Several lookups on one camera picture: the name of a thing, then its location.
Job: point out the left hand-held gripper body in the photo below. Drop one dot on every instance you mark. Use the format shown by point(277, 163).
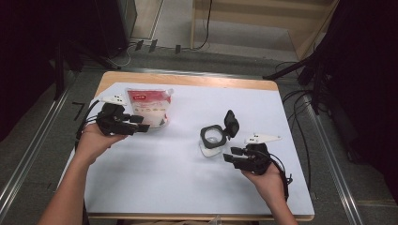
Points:
point(111, 120)

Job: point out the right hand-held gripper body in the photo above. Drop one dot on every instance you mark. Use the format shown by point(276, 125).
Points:
point(255, 162)

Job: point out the red and white pouch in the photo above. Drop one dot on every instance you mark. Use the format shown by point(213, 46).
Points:
point(151, 103)

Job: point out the clear jar with black lid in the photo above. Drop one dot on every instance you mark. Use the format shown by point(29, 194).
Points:
point(208, 137)

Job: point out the person's right hand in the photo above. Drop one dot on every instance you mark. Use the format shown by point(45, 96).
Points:
point(266, 184)

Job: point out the person's left hand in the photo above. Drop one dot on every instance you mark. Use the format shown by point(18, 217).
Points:
point(94, 143)

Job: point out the white paper sheet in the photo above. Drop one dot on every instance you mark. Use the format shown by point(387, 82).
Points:
point(175, 181)

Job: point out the wooden table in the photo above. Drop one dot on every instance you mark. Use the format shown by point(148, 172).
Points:
point(187, 79)

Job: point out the black metal stand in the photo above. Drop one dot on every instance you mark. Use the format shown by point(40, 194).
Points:
point(58, 75)

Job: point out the black tripod stand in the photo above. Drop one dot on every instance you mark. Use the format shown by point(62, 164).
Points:
point(287, 70)

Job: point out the dark cabinet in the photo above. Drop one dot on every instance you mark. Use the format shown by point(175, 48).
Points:
point(112, 25)

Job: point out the dark curtain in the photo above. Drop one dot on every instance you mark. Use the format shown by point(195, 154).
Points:
point(369, 78)

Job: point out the metal floor rail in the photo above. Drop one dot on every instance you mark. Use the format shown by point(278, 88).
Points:
point(31, 150)
point(338, 175)

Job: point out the light wooden frame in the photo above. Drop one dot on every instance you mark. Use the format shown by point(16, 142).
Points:
point(266, 15)

